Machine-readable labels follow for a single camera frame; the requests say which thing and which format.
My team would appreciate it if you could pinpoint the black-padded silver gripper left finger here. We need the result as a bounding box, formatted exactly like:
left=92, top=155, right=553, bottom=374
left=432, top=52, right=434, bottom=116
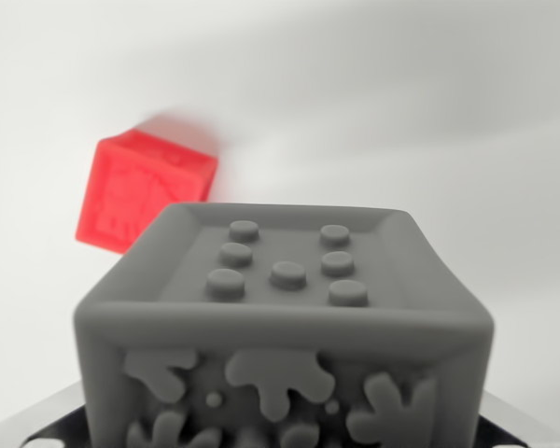
left=0, top=381, right=92, bottom=448

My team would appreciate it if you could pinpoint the black-padded silver gripper right finger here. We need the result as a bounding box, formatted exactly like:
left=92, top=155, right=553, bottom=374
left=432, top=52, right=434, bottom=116
left=477, top=387, right=560, bottom=448

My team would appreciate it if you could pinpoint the grey embossed rubber cube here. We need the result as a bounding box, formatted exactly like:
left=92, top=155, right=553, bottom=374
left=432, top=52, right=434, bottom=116
left=73, top=202, right=497, bottom=448

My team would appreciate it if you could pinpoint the red embossed rubber cube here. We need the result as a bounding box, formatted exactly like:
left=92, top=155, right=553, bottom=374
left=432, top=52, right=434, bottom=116
left=74, top=129, right=218, bottom=256

